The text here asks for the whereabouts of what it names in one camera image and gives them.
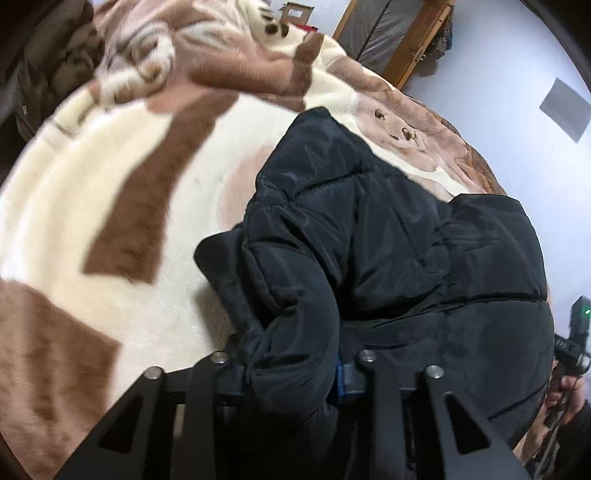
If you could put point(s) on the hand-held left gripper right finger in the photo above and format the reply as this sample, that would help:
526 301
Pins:
345 381

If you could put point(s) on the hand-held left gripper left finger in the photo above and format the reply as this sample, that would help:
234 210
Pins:
221 378

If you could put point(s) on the black puffer jacket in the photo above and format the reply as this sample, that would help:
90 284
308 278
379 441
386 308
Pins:
392 240

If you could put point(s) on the person's right forearm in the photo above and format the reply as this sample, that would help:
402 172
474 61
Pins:
581 431

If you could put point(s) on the person's right hand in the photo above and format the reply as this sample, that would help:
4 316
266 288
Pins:
565 397

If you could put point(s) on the brown and cream printed blanket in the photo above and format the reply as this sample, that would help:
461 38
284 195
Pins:
138 138

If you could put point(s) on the brown puffer jacket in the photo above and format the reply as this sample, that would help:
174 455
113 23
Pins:
51 60

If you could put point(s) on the cardboard box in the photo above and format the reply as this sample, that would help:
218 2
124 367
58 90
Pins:
295 13

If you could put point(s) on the grey wall patch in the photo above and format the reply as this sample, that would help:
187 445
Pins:
565 108

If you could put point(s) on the grey door with wooden frame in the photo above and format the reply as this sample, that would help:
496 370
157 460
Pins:
388 32

